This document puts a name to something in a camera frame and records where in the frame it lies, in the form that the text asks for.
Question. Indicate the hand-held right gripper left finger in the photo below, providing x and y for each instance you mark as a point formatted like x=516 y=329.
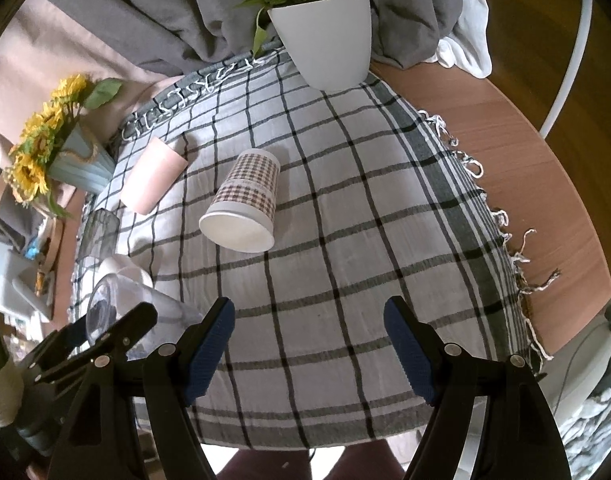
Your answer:
x=210 y=350

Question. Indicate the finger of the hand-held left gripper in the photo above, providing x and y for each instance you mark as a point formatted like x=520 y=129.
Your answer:
x=128 y=327
x=55 y=347

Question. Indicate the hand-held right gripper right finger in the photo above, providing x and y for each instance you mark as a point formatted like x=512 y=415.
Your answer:
x=410 y=355

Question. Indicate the clear plastic cup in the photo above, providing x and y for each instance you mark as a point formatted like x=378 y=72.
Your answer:
x=110 y=300

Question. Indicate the plaid paper cup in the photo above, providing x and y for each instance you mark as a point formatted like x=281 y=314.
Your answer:
x=245 y=195

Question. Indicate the white cup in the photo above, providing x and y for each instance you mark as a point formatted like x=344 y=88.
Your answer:
x=128 y=270

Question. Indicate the pink cup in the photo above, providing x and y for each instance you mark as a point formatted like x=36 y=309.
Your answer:
x=150 y=175

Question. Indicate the round wooden tray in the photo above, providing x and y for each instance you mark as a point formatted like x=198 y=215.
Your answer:
x=59 y=240

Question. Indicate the checked fringed tablecloth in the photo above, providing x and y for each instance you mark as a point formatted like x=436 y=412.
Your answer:
x=335 y=260

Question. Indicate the light blue ribbed vase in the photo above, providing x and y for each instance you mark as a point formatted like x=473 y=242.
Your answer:
x=83 y=165

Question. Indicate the yellow sunflower bouquet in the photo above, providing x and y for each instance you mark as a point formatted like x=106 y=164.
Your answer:
x=40 y=135

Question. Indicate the beige bed sheet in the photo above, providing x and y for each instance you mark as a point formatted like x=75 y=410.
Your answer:
x=50 y=50

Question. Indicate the grey curtain fabric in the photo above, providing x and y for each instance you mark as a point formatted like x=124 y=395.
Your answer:
x=185 y=5

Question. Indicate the green plant in white pot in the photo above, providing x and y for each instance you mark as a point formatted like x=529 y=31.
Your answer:
x=325 y=35

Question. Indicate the white cloth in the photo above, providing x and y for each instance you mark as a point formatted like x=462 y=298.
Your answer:
x=468 y=25

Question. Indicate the white curved pole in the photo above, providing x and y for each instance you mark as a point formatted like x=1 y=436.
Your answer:
x=573 y=55

